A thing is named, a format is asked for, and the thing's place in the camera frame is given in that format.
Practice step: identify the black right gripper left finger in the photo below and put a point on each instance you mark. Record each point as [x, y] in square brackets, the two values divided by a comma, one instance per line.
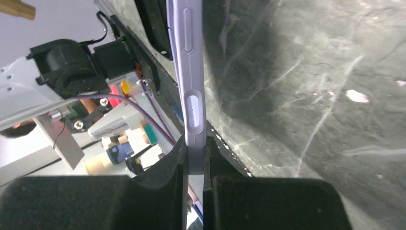
[153, 200]

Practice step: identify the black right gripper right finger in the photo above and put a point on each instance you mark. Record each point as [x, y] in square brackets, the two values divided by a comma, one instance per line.
[235, 201]

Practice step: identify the lilac cased smartphone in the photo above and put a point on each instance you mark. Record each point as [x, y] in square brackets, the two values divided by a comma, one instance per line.
[185, 27]

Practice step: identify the black phone case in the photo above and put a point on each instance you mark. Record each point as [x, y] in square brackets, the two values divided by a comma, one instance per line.
[153, 15]

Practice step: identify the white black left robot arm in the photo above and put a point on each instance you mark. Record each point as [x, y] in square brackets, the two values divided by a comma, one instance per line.
[56, 71]

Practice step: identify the clutter below table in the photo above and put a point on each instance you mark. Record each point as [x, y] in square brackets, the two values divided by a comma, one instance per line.
[129, 144]

